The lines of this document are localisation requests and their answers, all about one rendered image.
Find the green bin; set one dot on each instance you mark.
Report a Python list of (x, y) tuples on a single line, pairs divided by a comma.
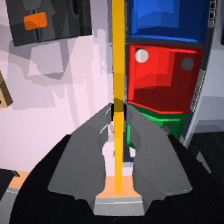
[(175, 122)]

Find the red open bin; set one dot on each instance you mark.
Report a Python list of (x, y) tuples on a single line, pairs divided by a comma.
[(161, 85)]

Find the yellow bar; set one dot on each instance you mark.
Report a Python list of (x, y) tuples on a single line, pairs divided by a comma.
[(117, 10)]

